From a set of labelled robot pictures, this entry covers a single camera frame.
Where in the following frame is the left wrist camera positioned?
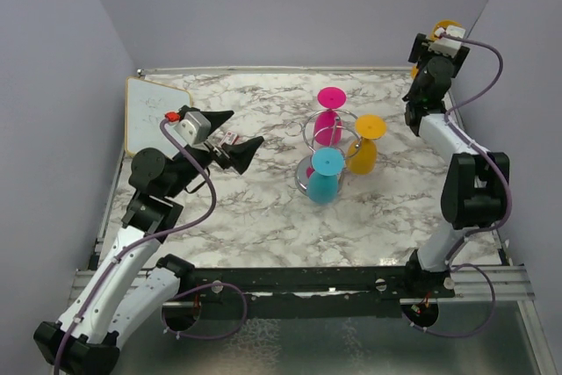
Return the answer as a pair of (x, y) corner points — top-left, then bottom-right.
(165, 112), (212, 146)

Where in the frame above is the blue wine glass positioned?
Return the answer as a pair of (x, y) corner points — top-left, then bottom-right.
(306, 148), (345, 205)

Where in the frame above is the small whiteboard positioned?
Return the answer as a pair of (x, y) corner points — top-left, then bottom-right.
(124, 76), (193, 157)

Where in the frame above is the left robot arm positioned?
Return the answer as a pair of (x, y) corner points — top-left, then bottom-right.
(33, 105), (263, 374)

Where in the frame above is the chrome wine glass rack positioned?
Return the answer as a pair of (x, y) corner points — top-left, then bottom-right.
(285, 109), (361, 196)

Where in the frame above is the yellow wine glass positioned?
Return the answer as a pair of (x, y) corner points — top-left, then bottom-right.
(346, 114), (386, 175)
(408, 20), (470, 79)

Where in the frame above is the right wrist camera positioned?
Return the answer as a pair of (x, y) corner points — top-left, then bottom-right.
(429, 25), (465, 58)

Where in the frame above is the red white eraser box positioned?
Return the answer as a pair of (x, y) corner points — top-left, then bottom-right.
(220, 131), (239, 145)

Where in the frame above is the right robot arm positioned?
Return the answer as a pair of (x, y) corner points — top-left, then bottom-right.
(402, 25), (512, 297)

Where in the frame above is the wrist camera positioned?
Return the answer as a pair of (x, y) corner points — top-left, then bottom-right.
(165, 112), (212, 146)
(429, 25), (465, 58)

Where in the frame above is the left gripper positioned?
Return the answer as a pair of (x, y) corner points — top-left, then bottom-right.
(165, 110), (263, 198)

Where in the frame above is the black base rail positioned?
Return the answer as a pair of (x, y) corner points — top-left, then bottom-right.
(158, 258), (454, 320)

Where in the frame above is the pink wine glass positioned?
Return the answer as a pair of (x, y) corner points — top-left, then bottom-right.
(313, 87), (347, 147)

